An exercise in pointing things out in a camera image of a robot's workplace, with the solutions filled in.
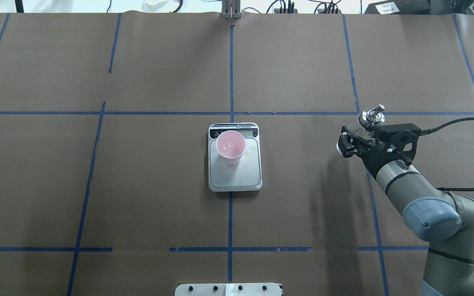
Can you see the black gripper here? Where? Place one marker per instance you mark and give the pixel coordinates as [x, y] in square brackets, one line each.
[373, 159]

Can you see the silver digital kitchen scale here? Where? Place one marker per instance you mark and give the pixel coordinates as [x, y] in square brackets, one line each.
[245, 175]

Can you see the aluminium frame post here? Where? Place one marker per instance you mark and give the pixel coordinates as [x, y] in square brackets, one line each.
[231, 9]

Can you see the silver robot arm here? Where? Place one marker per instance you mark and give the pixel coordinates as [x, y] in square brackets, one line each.
[439, 217]

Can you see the clear glass sauce bottle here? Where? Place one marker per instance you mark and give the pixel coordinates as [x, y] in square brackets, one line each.
[369, 118]

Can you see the white pillar with base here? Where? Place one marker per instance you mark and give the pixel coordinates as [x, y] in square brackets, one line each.
[229, 289]

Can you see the pink plastic cup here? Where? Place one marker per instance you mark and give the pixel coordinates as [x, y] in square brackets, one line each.
[230, 145]

